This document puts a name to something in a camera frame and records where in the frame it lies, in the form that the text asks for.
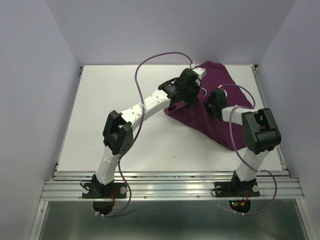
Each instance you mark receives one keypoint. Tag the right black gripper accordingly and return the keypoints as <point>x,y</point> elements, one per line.
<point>207,101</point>

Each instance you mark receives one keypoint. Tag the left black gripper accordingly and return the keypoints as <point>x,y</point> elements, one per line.
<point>193,99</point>

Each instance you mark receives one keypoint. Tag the purple surgical cloth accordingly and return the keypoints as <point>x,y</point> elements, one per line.
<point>196,116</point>

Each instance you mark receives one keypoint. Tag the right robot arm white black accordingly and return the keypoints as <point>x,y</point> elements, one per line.
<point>261,136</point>

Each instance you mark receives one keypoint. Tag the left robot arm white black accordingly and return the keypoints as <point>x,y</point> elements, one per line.
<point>118,132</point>

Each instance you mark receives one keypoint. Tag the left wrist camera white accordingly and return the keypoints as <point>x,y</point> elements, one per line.
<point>200,71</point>

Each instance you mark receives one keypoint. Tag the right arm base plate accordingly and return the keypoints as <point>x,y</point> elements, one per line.
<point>227,189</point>

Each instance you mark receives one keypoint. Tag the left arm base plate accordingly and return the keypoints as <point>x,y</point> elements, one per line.
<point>113,190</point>

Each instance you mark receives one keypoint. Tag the aluminium front rail frame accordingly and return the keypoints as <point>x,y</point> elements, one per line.
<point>171,186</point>

